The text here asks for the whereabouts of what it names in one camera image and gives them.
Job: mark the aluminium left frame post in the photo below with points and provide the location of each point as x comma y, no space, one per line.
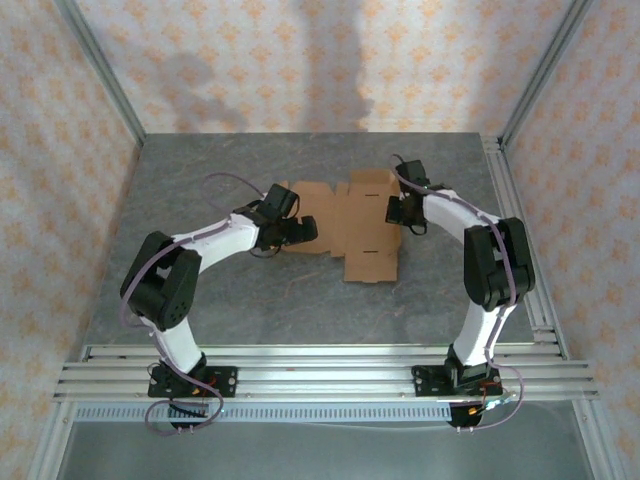
100,70

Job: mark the aluminium front rail frame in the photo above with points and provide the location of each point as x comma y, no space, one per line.
325,375

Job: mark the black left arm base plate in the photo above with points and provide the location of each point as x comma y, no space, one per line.
225,382

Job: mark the aluminium side rail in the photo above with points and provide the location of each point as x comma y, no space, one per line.
510,200

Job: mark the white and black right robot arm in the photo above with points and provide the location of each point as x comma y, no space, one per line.
480,340

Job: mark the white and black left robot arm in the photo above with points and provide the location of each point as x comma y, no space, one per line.
175,345

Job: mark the aluminium right frame post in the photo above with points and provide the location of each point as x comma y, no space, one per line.
545,65

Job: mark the brown cardboard box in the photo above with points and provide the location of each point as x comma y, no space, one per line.
350,225

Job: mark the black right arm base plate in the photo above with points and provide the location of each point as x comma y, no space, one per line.
425,380

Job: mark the aluminium frame post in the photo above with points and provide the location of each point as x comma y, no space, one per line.
100,70
545,65

